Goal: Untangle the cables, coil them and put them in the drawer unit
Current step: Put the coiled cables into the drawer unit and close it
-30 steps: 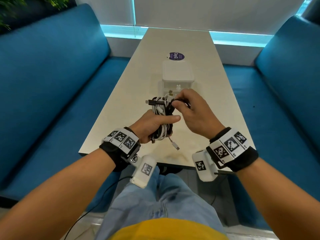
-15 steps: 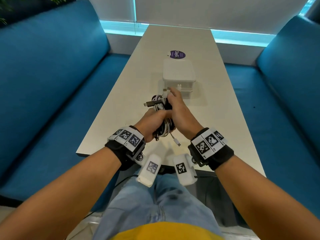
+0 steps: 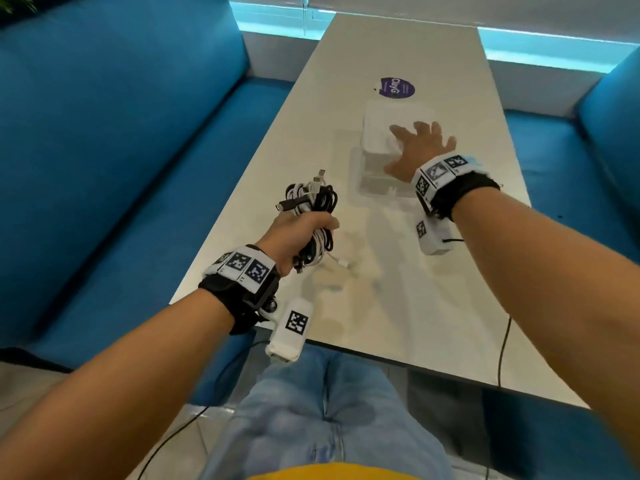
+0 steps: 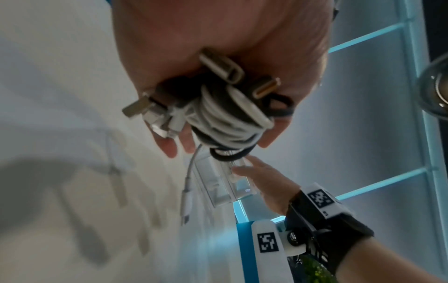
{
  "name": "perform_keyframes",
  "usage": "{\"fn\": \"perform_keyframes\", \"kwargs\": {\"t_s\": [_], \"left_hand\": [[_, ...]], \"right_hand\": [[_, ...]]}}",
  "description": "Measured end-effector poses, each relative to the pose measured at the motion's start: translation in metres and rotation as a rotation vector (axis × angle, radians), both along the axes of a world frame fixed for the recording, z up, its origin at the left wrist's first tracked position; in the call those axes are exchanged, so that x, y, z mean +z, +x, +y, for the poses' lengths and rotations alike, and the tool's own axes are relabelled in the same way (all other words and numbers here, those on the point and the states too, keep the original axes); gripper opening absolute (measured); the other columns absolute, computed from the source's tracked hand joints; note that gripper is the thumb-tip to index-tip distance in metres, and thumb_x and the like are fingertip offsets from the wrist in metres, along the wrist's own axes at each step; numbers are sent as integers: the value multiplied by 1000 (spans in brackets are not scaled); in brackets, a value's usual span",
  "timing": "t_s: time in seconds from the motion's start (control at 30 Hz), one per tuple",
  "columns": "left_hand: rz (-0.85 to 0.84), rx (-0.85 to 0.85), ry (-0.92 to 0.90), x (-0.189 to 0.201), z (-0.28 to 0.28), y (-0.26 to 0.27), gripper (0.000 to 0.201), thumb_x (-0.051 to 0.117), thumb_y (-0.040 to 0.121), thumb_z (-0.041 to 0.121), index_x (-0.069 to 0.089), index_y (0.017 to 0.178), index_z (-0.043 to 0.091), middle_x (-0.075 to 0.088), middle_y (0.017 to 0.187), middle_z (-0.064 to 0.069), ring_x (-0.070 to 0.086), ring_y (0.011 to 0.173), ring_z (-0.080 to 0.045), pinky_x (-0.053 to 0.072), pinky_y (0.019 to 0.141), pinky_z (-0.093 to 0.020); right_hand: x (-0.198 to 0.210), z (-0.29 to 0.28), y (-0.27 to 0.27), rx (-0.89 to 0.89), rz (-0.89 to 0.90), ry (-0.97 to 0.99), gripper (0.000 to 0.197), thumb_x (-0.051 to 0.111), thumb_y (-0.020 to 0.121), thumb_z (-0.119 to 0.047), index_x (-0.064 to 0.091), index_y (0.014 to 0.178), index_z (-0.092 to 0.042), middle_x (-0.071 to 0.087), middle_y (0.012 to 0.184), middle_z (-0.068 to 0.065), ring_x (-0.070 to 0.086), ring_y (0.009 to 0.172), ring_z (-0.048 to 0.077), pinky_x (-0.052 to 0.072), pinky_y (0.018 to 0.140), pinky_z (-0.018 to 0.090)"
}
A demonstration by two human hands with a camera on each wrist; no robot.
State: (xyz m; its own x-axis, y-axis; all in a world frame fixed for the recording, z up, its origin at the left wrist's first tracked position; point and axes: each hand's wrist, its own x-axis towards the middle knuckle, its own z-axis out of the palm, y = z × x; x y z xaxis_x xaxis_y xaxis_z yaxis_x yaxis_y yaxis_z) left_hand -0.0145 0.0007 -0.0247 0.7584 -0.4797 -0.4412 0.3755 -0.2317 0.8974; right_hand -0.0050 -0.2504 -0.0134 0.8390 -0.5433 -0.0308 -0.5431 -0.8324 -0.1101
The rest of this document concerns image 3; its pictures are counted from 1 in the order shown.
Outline person's left hand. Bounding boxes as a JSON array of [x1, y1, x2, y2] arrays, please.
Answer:
[[255, 210, 341, 278]]

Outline person's right hand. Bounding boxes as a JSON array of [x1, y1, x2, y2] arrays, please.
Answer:
[[383, 120, 457, 185]]

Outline bundle of charging cables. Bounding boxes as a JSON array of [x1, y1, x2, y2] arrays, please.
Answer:
[[277, 169, 351, 275]]

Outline white mini drawer box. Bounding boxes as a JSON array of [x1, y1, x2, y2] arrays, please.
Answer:
[[357, 99, 436, 198]]

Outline person's right forearm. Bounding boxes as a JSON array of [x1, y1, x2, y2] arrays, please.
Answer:
[[452, 187, 640, 461]]

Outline person's left forearm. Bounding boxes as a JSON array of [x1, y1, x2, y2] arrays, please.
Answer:
[[0, 289, 236, 480]]

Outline black marker wristband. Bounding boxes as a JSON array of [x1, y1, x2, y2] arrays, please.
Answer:
[[411, 151, 501, 221], [198, 244, 282, 335]]

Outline round purple sticker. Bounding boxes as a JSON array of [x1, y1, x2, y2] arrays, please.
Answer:
[[373, 77, 417, 99]]

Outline blue sofa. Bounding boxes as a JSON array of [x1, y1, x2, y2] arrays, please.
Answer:
[[482, 44, 640, 480], [0, 0, 296, 405]]

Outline white table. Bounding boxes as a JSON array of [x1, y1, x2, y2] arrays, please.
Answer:
[[169, 13, 591, 409]]

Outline light blue jeans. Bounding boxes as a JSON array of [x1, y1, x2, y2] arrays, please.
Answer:
[[199, 344, 456, 480]]

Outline grey metal table base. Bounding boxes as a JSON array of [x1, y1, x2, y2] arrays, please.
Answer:
[[407, 369, 491, 461]]

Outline yellow shirt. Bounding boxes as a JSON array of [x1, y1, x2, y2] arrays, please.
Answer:
[[247, 462, 426, 480]]

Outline cyan wall light strips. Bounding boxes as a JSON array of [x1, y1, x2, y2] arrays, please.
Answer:
[[229, 0, 639, 75]]

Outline black camera cable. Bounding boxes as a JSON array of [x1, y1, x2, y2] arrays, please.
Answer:
[[442, 237, 513, 391], [135, 339, 271, 480]]

